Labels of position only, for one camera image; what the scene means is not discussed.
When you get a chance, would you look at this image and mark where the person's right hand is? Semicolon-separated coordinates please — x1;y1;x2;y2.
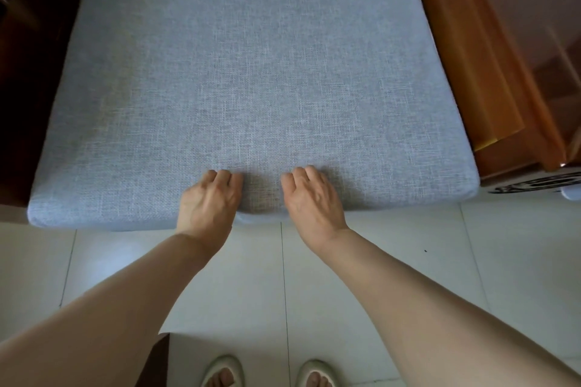
280;166;350;252

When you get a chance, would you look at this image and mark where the person's left hand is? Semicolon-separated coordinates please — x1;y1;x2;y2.
174;169;245;256

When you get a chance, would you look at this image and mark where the grey cushion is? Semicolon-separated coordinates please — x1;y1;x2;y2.
27;0;481;232

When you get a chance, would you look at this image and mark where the dark wooden sofa with console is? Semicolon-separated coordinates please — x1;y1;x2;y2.
0;0;581;209

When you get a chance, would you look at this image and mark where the person's left forearm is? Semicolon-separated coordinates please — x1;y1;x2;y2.
0;231;228;387

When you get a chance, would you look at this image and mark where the person's right forearm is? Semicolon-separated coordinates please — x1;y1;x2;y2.
317;229;581;387

